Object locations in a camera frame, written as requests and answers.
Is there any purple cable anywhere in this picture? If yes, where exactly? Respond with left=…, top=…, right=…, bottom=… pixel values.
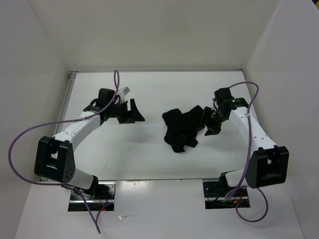
left=8, top=69, right=121, bottom=234
left=225, top=81, right=269, bottom=222

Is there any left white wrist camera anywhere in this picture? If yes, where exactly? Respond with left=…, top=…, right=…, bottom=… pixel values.
left=117, top=87, right=130, bottom=102

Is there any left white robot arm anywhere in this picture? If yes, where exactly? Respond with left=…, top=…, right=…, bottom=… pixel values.
left=34, top=87, right=145, bottom=199

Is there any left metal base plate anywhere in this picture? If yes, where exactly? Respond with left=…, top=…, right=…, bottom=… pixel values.
left=68, top=181, right=116, bottom=212

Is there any metal base plate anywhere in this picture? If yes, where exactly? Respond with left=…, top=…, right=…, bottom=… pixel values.
left=68, top=181, right=116, bottom=212
left=202, top=180, right=250, bottom=210

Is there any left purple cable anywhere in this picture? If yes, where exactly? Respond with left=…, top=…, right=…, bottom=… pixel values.
left=8, top=69, right=121, bottom=234

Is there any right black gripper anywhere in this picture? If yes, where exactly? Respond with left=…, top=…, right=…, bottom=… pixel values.
left=196, top=106, right=227, bottom=136

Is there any black skirt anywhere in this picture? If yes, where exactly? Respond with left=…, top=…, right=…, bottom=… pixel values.
left=162, top=105, right=204, bottom=153

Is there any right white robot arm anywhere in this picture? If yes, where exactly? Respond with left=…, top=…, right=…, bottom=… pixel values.
left=202, top=88, right=289, bottom=196

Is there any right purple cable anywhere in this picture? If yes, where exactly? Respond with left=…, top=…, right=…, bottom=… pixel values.
left=225, top=81, right=269, bottom=222

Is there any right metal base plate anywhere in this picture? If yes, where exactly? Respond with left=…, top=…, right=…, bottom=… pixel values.
left=202, top=180, right=250, bottom=210

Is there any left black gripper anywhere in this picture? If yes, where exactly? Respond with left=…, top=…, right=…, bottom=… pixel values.
left=107, top=99, right=145, bottom=124

